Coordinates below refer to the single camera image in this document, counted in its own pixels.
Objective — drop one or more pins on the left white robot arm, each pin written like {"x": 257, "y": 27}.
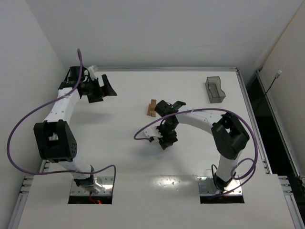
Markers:
{"x": 55, "y": 140}

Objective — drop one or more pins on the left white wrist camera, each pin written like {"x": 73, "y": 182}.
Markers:
{"x": 92, "y": 70}

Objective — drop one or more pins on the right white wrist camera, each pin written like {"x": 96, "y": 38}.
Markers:
{"x": 151, "y": 133}

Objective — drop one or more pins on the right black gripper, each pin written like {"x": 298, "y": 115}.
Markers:
{"x": 167, "y": 140}

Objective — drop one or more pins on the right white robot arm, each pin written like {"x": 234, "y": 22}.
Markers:
{"x": 229, "y": 135}

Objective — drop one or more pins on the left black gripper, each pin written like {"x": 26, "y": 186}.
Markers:
{"x": 100, "y": 91}

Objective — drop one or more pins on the grey transparent plastic tray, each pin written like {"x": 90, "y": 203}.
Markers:
{"x": 214, "y": 90}

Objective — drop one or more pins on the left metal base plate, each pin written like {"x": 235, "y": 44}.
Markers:
{"x": 102, "y": 188}

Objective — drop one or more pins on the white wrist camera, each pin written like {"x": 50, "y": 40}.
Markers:
{"x": 151, "y": 133}
{"x": 92, "y": 70}

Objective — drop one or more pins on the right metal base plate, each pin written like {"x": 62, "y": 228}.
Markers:
{"x": 208, "y": 189}

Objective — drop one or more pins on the metal base plate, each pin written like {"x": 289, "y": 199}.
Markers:
{"x": 208, "y": 189}
{"x": 102, "y": 188}

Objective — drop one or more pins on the light wood long block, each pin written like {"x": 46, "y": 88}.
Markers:
{"x": 153, "y": 103}

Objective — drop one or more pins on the light wood cube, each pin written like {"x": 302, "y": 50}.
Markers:
{"x": 150, "y": 109}

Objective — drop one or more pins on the black wall cable white plug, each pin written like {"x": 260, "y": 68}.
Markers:
{"x": 276, "y": 76}

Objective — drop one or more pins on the dark wood small cube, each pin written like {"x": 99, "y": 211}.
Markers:
{"x": 163, "y": 145}

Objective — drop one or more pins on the light wood plank block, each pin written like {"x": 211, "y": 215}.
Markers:
{"x": 152, "y": 114}

